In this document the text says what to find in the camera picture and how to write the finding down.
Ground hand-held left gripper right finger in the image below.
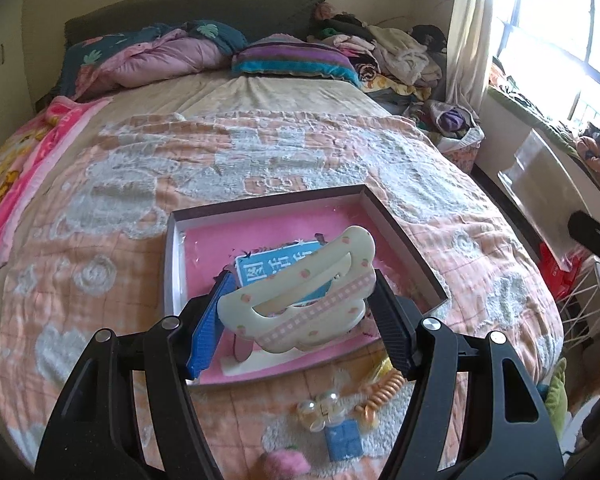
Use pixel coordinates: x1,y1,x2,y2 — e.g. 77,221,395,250
367,268,566,480

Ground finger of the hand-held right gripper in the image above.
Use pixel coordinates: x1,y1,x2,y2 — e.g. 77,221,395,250
567,211,600,277

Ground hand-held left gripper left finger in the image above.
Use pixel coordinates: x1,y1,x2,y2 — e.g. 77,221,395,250
35,270,239,480

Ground yellow plastic packet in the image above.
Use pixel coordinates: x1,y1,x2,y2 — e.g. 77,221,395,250
367,355,396,386

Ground cream hair claw clip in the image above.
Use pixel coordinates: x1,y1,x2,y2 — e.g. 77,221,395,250
216,225,378,354

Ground orange spiral hair tie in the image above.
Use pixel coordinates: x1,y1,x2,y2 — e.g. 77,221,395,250
357,367,406,422

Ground clear bow hair clip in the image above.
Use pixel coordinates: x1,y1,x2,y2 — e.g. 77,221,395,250
296,391,344,434

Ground shallow box with pink lining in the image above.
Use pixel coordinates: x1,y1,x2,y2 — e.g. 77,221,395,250
164,185,449,392

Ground small blue box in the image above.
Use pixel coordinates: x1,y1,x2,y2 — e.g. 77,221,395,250
325,420,364,462

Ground pink pom-pom hair tie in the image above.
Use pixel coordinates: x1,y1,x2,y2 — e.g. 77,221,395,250
257,449,312,480

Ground red plastic bag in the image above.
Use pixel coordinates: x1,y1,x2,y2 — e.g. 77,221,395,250
539,242,584,302

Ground clear plastic sheet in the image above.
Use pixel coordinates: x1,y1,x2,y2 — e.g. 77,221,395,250
497,127,594,267

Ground blue printed card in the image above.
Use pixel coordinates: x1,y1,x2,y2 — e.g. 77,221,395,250
234,240,331,307

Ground clothes on window sill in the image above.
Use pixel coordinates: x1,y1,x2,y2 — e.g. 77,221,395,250
490,60,600,187

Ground green patterned cloth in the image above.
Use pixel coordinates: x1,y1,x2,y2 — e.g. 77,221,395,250
544,359,570,438

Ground laundry basket with clothes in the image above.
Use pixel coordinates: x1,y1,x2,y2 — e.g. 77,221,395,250
415,100,486,172

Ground orange checkered cloud blanket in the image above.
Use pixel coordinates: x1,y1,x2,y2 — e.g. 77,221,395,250
0,110,566,480

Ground window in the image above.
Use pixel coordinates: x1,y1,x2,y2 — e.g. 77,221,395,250
490,0,600,132

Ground beige bed sheet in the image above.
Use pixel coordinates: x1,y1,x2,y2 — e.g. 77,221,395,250
99,72,382,122

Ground pink cartoon blanket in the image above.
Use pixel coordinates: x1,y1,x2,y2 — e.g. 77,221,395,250
0,96,114,279

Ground cream curtain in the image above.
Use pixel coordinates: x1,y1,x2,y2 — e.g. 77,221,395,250
445,0,502,107

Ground pile of clothes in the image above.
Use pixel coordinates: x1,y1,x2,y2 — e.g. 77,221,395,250
307,2,449,107

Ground teal and pink floral quilt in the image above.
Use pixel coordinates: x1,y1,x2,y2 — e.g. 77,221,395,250
60,20,249,99

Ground purple striped pillow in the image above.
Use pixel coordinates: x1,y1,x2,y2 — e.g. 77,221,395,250
231,35,362,89

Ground dark green headboard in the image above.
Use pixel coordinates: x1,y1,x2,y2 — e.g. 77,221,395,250
64,0,327,47

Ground cream wardrobe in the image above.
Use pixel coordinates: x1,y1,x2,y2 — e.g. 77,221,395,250
0,0,37,161

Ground white wire rack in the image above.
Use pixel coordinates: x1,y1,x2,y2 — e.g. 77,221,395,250
555,255,600,361

